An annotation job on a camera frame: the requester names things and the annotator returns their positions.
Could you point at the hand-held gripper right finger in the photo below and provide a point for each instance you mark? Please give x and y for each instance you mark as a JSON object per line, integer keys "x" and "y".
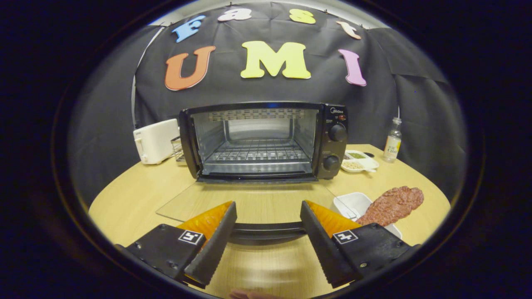
{"x": 322, "y": 241}

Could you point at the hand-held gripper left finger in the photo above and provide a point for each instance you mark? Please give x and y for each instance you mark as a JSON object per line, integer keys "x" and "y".
{"x": 216, "y": 241}

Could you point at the brown meat slice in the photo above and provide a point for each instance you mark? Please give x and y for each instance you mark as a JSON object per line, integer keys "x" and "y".
{"x": 390, "y": 205}

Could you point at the black toaster oven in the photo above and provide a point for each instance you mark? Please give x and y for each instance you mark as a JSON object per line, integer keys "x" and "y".
{"x": 332, "y": 145}

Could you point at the white bread toaster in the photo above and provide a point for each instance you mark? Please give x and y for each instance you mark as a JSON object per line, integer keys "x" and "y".
{"x": 156, "y": 141}

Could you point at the white rectangular dish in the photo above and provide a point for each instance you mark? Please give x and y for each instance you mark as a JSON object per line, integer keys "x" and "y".
{"x": 353, "y": 201}

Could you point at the white divided condiment dish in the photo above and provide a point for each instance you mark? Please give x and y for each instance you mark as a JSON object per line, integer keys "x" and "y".
{"x": 358, "y": 165}

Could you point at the clear glass bottle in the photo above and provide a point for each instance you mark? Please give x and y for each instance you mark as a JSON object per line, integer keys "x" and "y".
{"x": 392, "y": 143}

